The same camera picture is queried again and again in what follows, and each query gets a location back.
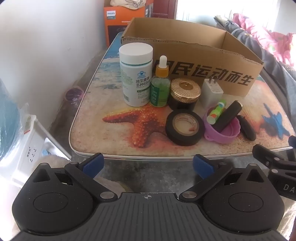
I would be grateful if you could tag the white power strip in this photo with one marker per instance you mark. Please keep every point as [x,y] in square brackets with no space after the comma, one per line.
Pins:
[32,153]

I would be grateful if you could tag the orange appliance box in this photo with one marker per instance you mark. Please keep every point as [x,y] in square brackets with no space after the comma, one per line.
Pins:
[113,25]

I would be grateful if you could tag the black cylinder tube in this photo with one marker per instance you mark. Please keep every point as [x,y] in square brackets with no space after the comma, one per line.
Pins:
[227,115]

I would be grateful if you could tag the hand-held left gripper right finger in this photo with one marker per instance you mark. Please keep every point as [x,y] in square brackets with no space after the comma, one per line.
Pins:
[203,165]

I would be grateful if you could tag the plastic-wrapped rolled mat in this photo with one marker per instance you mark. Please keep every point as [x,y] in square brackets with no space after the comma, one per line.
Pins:
[74,93]

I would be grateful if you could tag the brown cardboard box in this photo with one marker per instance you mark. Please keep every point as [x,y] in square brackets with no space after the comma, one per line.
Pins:
[208,76]

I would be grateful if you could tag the black jar with gold lid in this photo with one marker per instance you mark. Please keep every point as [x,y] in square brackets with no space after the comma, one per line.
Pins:
[185,87]

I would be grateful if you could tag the white charger plug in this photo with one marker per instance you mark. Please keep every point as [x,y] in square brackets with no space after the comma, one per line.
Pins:
[211,95]

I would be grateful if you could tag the white pill bottle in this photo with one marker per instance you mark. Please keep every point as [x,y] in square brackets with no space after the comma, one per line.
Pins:
[135,76]

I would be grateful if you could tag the white storage box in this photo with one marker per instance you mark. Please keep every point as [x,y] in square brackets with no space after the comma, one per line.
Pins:
[13,171]

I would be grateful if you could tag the green lip balm stick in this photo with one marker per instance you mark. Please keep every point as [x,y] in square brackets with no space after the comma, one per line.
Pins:
[216,112]

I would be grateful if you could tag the green dropper bottle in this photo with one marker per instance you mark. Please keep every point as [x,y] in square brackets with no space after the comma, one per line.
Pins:
[159,90]

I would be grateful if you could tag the pink floral quilt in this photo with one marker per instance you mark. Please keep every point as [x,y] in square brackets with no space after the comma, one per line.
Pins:
[277,39]

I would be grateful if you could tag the pink plastic plate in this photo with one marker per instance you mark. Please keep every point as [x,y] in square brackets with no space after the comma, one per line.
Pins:
[222,136]

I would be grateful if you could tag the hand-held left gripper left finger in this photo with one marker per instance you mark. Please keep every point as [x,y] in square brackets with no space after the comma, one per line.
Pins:
[92,163]

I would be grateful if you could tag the dark red door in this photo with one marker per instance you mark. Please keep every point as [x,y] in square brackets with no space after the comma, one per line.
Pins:
[164,9]

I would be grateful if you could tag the blue water jug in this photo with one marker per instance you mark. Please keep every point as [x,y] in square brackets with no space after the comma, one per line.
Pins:
[8,120]

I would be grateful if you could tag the black tape roll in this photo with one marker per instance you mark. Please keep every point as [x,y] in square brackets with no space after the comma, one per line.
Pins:
[171,132]

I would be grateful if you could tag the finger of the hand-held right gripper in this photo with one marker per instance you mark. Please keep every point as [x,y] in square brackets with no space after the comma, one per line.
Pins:
[293,141]
[266,155]

